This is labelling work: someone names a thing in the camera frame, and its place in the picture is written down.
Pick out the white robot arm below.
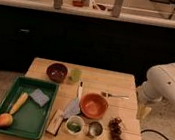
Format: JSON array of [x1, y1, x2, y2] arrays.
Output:
[[136, 62, 175, 120]]

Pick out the orange bowl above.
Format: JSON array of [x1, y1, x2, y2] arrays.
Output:
[[80, 93, 108, 120]]

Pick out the dark purple bowl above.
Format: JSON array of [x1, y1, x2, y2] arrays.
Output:
[[46, 63, 68, 83]]

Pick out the red bowl on shelf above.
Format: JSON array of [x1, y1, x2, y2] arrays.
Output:
[[72, 0, 84, 8]]

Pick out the dark grape bunch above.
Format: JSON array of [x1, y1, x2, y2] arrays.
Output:
[[108, 117, 123, 140]]

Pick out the small metal cup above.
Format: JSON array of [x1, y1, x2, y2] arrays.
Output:
[[88, 121, 103, 138]]

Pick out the white cup green contents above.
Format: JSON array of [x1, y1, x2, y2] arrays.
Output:
[[65, 115, 85, 135]]

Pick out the green translucent cup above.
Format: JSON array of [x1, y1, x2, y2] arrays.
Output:
[[68, 68, 81, 83]]

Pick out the wooden block brush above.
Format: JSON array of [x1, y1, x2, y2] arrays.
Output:
[[46, 109, 64, 135]]

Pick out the blue grey sponge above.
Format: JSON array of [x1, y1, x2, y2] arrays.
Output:
[[30, 88, 49, 107]]

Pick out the green plastic tray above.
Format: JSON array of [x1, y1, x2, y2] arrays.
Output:
[[0, 76, 59, 140]]

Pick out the orange round fruit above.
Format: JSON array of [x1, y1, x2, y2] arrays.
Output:
[[0, 113, 13, 128]]

